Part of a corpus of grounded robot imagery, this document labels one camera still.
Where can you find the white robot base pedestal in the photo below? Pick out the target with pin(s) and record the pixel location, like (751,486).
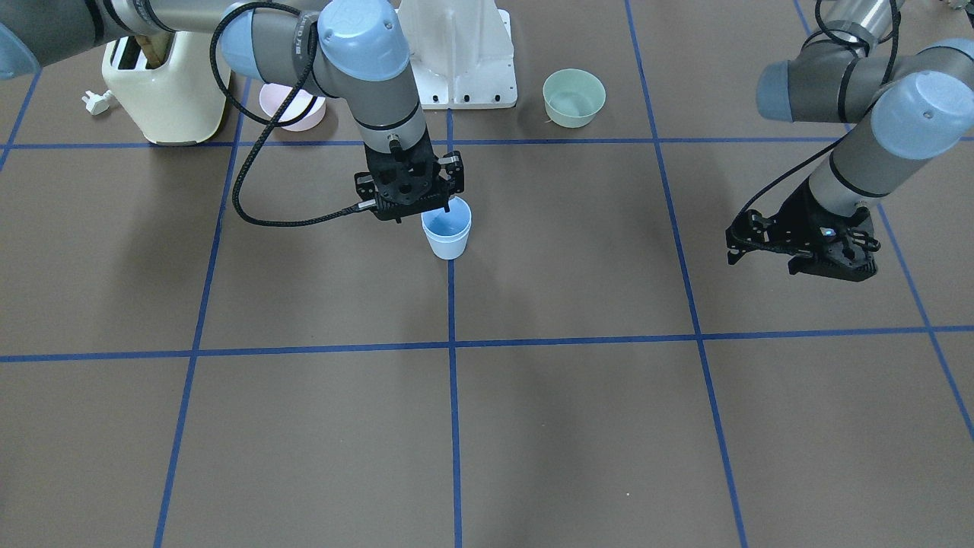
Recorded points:
(461,52)

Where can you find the light blue cup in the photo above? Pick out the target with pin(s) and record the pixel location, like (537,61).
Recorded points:
(448,224)
(447,247)

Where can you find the green bowl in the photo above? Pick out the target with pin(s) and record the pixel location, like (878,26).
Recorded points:
(573,97)

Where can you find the cream toaster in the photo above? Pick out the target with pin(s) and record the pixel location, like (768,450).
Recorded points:
(178,103)

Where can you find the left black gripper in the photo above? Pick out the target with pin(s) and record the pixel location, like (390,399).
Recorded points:
(794,214)

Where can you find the bread slice in toaster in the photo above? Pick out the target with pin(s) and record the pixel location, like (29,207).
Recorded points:
(154,48)

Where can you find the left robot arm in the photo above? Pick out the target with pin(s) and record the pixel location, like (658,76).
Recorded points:
(903,111)

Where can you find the white toaster plug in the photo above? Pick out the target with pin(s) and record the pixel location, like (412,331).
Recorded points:
(97,104)

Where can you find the pink bowl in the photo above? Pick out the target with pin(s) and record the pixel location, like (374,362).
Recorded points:
(304,111)

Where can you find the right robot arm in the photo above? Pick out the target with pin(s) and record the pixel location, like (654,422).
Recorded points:
(355,50)

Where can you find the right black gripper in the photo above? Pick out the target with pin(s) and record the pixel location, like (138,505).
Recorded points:
(454,173)

